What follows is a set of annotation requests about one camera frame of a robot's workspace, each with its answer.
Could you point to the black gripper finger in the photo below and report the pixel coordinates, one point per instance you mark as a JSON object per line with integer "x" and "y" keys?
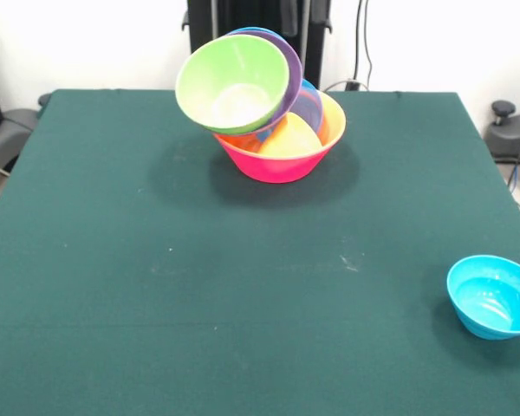
{"x": 289, "y": 17}

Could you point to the large blue plastic bowl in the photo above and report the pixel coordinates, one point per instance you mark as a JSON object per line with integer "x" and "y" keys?
{"x": 253, "y": 30}

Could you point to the purple plastic bowl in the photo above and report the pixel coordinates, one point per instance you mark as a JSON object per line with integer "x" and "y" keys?
{"x": 292, "y": 82}

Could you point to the translucent blue ribbed bowl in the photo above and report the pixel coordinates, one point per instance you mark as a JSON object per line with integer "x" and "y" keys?
{"x": 312, "y": 104}

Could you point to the green plastic bowl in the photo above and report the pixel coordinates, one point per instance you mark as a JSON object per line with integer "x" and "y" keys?
{"x": 229, "y": 86}

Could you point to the large orange plastic bowl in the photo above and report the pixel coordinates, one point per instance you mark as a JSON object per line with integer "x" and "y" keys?
{"x": 333, "y": 121}

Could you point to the yellow-orange plastic cup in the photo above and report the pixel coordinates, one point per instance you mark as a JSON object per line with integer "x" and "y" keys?
{"x": 290, "y": 138}

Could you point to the large pink plastic bowl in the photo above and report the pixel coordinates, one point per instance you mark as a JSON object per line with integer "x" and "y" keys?
{"x": 277, "y": 169}

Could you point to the black power adapter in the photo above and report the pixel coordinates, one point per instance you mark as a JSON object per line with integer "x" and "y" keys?
{"x": 351, "y": 85}

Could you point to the black swivel chair base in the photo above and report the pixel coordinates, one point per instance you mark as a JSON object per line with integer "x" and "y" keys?
{"x": 511, "y": 134}

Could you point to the black office chair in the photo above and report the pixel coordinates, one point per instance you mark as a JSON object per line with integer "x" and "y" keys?
{"x": 13, "y": 125}

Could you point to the dark green tablecloth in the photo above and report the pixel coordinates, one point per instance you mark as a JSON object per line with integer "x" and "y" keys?
{"x": 47, "y": 260}

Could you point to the small cyan plastic bowl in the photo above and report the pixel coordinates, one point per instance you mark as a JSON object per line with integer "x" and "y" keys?
{"x": 494, "y": 299}

